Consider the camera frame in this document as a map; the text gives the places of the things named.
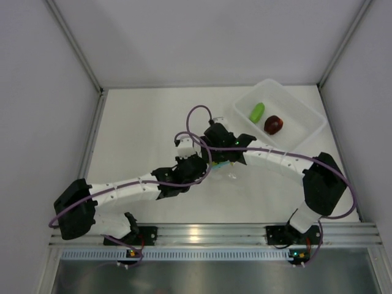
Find clear zip top bag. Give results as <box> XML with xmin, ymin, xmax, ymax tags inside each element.
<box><xmin>208</xmin><ymin>161</ymin><xmax>239</xmax><ymax>181</ymax></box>

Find green fake food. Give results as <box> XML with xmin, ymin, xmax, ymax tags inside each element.
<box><xmin>249</xmin><ymin>102</ymin><xmax>265</xmax><ymax>124</ymax></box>

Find red fake apple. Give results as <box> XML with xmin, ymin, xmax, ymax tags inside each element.
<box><xmin>263</xmin><ymin>115</ymin><xmax>284</xmax><ymax>135</ymax></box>

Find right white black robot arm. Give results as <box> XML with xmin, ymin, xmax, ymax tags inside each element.
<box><xmin>201</xmin><ymin>122</ymin><xmax>347</xmax><ymax>244</ymax></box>

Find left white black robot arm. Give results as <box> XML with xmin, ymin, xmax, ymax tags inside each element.
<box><xmin>54</xmin><ymin>154</ymin><xmax>208</xmax><ymax>245</ymax></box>

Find clear plastic bin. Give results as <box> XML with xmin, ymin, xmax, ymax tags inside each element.
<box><xmin>233</xmin><ymin>79</ymin><xmax>326</xmax><ymax>152</ymax></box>

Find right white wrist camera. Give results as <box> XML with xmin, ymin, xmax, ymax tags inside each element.
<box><xmin>212</xmin><ymin>116</ymin><xmax>230</xmax><ymax>131</ymax></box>

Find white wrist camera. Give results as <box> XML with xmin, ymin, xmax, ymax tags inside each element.
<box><xmin>212</xmin><ymin>116</ymin><xmax>230</xmax><ymax>131</ymax></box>
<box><xmin>175</xmin><ymin>137</ymin><xmax>200</xmax><ymax>159</ymax></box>

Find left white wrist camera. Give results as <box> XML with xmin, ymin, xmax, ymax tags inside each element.
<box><xmin>175</xmin><ymin>137</ymin><xmax>200</xmax><ymax>159</ymax></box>

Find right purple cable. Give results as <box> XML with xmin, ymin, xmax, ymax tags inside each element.
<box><xmin>186</xmin><ymin>105</ymin><xmax>358</xmax><ymax>263</ymax></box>

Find purple cable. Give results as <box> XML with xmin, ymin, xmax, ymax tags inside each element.
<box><xmin>48</xmin><ymin>131</ymin><xmax>214</xmax><ymax>261</ymax></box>
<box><xmin>186</xmin><ymin>105</ymin><xmax>358</xmax><ymax>263</ymax></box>

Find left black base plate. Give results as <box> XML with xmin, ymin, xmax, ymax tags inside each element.
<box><xmin>102</xmin><ymin>225</ymin><xmax>158</xmax><ymax>247</ymax></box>

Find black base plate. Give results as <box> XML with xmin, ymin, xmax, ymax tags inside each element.
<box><xmin>102</xmin><ymin>225</ymin><xmax>158</xmax><ymax>247</ymax></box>
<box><xmin>265</xmin><ymin>224</ymin><xmax>321</xmax><ymax>247</ymax></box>

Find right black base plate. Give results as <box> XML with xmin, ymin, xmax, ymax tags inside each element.
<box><xmin>265</xmin><ymin>224</ymin><xmax>321</xmax><ymax>247</ymax></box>

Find white slotted cable duct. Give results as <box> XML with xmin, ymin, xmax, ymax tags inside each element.
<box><xmin>61</xmin><ymin>247</ymin><xmax>308</xmax><ymax>262</ymax></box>

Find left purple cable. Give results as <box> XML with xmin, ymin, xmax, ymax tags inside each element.
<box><xmin>48</xmin><ymin>131</ymin><xmax>214</xmax><ymax>261</ymax></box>

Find aluminium mounting rail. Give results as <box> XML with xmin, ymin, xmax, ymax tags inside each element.
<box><xmin>48</xmin><ymin>222</ymin><xmax>382</xmax><ymax>247</ymax></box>

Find right aluminium frame post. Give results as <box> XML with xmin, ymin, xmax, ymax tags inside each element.
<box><xmin>317</xmin><ymin>0</ymin><xmax>374</xmax><ymax>90</ymax></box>

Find aluminium frame post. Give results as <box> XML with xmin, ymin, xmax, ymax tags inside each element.
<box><xmin>44</xmin><ymin>0</ymin><xmax>104</xmax><ymax>94</ymax></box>
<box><xmin>317</xmin><ymin>0</ymin><xmax>374</xmax><ymax>90</ymax></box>

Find left aluminium frame post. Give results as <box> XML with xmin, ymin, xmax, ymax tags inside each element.
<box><xmin>44</xmin><ymin>0</ymin><xmax>104</xmax><ymax>94</ymax></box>

